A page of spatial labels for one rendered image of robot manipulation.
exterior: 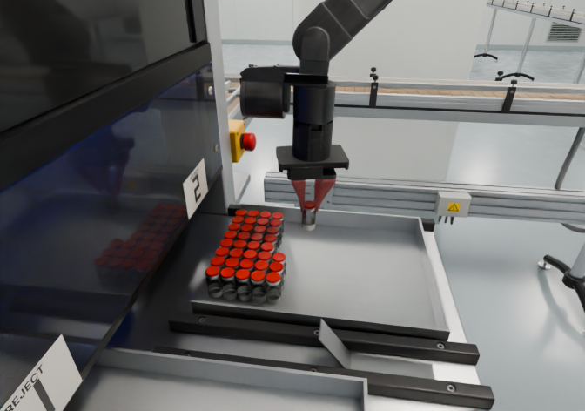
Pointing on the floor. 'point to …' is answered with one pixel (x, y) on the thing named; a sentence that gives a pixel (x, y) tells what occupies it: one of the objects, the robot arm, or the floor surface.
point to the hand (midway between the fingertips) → (309, 205)
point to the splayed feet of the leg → (566, 276)
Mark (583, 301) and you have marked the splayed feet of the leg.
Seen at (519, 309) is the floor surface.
